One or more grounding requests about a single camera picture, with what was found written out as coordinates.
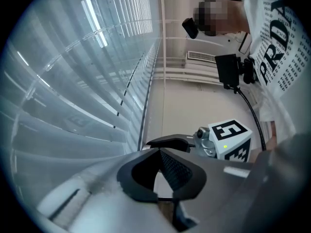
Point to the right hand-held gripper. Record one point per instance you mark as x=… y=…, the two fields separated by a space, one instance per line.
x=230 y=139

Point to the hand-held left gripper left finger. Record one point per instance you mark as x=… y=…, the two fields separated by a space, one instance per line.
x=97 y=203

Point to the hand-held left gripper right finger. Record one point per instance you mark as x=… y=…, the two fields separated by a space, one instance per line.
x=218 y=190

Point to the white window blinds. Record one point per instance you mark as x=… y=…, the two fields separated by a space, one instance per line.
x=73 y=81

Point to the person's right forearm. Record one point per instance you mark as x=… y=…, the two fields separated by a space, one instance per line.
x=273 y=135

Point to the black body-worn device box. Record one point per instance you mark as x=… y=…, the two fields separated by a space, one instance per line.
x=227 y=70

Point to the white ceiling air vent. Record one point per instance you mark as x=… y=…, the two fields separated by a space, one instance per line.
x=201 y=56

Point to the white black-rimmed device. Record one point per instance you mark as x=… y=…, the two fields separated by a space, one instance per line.
x=245 y=42

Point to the long ceiling light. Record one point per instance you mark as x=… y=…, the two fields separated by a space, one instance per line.
x=96 y=23

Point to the person's head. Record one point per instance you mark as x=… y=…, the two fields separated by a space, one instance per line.
x=233 y=16

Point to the white printed t-shirt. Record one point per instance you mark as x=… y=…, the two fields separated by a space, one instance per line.
x=279 y=33

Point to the grey metal partition post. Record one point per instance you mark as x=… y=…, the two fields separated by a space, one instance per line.
x=155 y=110

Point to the black device mount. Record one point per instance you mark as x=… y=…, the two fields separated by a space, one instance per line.
x=249 y=70

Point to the black head-worn camera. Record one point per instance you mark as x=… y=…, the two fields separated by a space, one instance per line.
x=190 y=28

